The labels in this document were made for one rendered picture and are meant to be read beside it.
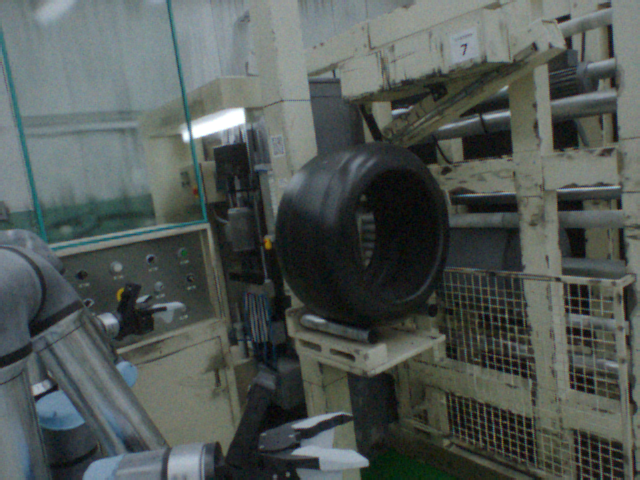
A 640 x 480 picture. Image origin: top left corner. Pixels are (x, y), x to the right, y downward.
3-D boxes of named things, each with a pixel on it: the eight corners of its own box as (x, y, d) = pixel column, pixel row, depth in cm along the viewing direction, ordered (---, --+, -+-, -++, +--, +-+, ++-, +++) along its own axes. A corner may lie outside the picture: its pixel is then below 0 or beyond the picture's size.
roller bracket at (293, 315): (288, 336, 175) (284, 309, 173) (369, 306, 199) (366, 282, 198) (293, 338, 172) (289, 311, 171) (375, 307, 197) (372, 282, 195)
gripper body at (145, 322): (141, 324, 160) (107, 337, 150) (138, 298, 158) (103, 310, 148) (156, 329, 156) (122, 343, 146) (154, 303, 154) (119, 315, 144)
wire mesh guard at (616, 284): (400, 421, 216) (381, 262, 207) (403, 419, 217) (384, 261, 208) (632, 514, 146) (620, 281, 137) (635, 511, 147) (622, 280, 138)
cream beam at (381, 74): (341, 104, 186) (336, 63, 184) (387, 102, 201) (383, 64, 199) (487, 62, 138) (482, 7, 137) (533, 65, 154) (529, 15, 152)
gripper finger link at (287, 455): (335, 460, 61) (279, 452, 66) (333, 446, 61) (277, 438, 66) (313, 478, 57) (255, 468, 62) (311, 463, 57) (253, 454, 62)
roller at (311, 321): (299, 327, 175) (297, 315, 174) (309, 323, 178) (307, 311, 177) (370, 346, 148) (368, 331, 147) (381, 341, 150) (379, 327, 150)
